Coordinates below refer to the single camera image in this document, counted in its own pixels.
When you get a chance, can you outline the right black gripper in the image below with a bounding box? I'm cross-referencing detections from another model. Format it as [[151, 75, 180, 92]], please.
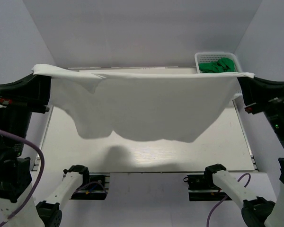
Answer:
[[236, 71, 284, 152]]

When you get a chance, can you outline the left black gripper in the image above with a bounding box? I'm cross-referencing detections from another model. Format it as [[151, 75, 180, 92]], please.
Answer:
[[0, 64, 53, 156]]

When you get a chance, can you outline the white t shirt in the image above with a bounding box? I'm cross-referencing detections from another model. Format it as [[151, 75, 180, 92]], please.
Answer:
[[32, 64, 254, 142]]

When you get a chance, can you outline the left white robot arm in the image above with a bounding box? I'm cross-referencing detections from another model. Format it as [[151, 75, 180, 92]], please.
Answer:
[[0, 74, 91, 227]]

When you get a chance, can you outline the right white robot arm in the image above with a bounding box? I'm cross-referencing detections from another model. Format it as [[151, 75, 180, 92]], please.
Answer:
[[204, 77, 284, 227]]

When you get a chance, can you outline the green t shirt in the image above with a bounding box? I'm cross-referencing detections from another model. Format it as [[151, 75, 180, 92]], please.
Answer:
[[198, 58, 236, 73]]

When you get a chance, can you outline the white plastic basket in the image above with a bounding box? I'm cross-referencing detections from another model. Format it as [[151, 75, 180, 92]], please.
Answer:
[[194, 51, 243, 100]]

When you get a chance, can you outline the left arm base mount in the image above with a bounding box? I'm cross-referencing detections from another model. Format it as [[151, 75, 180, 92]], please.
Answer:
[[71, 173, 110, 201]]

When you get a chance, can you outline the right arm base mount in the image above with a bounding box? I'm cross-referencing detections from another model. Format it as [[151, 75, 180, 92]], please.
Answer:
[[183, 174, 226, 201]]

